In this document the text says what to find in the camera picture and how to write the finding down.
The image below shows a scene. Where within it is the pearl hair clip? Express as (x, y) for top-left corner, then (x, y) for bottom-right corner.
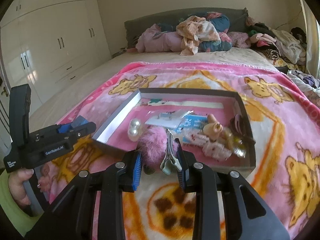
(127, 118), (143, 142)

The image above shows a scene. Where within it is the pink floral scrunchie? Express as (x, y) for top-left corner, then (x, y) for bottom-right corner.
(182, 129), (232, 161)

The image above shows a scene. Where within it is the pink pompom hair clip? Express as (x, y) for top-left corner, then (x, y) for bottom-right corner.
(137, 126), (182, 175)

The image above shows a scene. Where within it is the brown claw hair clip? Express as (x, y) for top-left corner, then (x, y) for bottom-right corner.
(229, 114), (255, 145)

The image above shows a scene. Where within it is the clear plastic packet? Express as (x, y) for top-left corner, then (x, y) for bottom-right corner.
(145, 109), (194, 129)

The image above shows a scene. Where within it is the small blue box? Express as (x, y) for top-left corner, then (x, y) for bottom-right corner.
(71, 116), (88, 128)

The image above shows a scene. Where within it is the bag of yellow rings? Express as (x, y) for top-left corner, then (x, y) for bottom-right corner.
(226, 133), (247, 158)

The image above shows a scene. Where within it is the green sleeve forearm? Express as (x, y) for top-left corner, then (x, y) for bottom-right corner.
(1, 171), (40, 237)

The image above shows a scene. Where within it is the person's left hand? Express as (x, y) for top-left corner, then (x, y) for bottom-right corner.
(7, 162), (53, 208)

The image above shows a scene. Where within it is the grey cardboard box tray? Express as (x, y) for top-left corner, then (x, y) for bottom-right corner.
(93, 88), (256, 176)

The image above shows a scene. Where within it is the white built-in wardrobe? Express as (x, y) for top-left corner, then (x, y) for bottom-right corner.
(1, 0), (111, 112)

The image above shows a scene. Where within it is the pink cartoon bear blanket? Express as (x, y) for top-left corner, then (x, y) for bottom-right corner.
(42, 61), (320, 240)

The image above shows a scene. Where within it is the dark green headboard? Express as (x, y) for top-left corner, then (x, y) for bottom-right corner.
(124, 7), (249, 48)

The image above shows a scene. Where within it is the pink pyjama bundle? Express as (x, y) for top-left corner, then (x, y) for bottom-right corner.
(136, 23), (185, 53)

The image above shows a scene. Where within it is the floral laundry bag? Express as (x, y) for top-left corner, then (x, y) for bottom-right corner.
(287, 70), (319, 105)

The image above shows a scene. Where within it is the peach patterned cloth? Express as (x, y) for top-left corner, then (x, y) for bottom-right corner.
(176, 16), (221, 56)

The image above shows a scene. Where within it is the pile of mixed clothes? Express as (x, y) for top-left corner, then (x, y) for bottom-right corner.
(246, 17), (306, 70)

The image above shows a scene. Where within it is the dark floral quilt roll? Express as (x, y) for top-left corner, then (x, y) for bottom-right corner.
(152, 13), (232, 55)

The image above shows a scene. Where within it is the cream window curtain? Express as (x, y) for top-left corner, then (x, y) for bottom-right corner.
(300, 0), (319, 79)

